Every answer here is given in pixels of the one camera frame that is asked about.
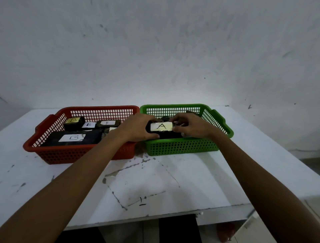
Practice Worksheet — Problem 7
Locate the person's right forearm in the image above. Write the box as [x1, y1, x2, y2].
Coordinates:
[211, 129, 320, 243]

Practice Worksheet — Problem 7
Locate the person's left forearm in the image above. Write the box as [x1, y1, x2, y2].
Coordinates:
[0, 130, 128, 243]

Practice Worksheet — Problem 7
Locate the green plastic mesh basket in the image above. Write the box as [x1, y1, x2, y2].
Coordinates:
[139, 103, 234, 157]

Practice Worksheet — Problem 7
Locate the person's left hand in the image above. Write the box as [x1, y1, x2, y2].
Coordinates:
[115, 113, 160, 143]

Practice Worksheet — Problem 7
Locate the red plastic mesh basket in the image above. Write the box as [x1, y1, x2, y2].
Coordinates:
[23, 105, 140, 165]

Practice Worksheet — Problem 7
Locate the black packet labelled A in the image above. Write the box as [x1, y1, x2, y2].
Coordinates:
[145, 120, 185, 140]

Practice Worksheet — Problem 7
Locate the person's right hand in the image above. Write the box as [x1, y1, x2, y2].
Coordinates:
[170, 112, 220, 140]

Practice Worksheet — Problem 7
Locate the small black box yellow label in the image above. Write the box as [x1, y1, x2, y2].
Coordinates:
[63, 116, 86, 131]

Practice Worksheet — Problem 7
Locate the black packet white B label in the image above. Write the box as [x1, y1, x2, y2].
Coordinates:
[96, 119, 122, 129]

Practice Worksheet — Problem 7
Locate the white cabinet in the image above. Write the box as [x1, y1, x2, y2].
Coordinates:
[231, 211, 278, 243]

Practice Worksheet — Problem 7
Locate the red object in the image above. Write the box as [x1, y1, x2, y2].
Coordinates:
[216, 222, 237, 242]

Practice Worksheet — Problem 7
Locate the large black packet labelled B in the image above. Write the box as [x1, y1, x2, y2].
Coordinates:
[41, 129, 105, 148]

